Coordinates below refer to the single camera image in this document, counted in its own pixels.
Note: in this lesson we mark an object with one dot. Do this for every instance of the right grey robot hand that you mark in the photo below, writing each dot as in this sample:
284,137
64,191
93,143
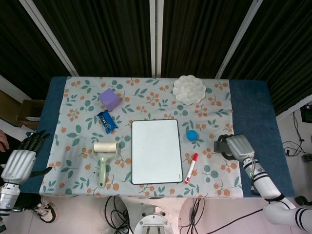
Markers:
240,147

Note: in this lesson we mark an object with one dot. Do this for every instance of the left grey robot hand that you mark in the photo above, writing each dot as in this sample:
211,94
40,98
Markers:
18,163

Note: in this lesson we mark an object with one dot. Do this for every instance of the bystander bare hand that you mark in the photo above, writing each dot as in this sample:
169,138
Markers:
3,141

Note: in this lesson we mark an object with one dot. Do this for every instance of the dark grey whiteboard eraser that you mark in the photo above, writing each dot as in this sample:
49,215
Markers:
219,146

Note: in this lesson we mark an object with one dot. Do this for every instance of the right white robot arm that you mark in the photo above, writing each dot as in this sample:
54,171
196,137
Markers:
265,182

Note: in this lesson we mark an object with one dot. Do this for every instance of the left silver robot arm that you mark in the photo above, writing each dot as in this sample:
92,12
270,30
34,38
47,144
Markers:
8,197

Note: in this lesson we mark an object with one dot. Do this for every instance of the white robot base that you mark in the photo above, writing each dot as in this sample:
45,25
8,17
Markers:
153,221

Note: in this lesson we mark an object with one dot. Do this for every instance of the red marker pen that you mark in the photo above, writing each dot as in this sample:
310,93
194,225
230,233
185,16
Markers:
191,168

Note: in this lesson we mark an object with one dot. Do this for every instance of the white dry-erase board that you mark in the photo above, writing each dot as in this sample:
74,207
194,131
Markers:
156,151

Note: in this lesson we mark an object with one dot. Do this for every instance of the cardboard box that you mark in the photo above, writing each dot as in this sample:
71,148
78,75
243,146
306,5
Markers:
31,109

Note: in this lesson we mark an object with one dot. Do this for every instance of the blue ball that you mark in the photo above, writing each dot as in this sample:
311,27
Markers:
192,135

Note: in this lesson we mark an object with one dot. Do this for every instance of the black and white sneaker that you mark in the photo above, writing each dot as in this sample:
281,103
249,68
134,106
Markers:
45,212

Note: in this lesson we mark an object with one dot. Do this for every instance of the grey power adapter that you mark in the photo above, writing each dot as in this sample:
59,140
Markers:
306,158

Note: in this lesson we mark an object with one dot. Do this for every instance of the black electronic device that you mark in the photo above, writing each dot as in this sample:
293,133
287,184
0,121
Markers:
306,113

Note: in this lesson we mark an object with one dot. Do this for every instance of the white flower-shaped paint palette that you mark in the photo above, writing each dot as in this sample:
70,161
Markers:
189,90

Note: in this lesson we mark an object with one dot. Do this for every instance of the black caster wheel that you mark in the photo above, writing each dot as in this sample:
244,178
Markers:
301,201

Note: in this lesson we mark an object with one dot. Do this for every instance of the green lint roller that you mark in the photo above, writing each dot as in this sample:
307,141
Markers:
102,170

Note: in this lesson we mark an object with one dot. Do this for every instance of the black curtain panel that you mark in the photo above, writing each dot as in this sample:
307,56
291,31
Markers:
287,48
102,36
195,36
19,48

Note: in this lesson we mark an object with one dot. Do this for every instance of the blue snack packet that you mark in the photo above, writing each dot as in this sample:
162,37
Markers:
106,121

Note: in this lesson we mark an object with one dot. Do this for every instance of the floral tablecloth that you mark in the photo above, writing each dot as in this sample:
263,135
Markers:
151,102

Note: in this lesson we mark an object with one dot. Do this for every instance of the purple cube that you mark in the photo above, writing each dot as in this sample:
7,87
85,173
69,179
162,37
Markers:
109,100

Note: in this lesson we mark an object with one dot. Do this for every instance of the white frame post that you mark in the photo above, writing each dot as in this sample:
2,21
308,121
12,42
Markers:
295,107
48,36
240,36
14,86
159,36

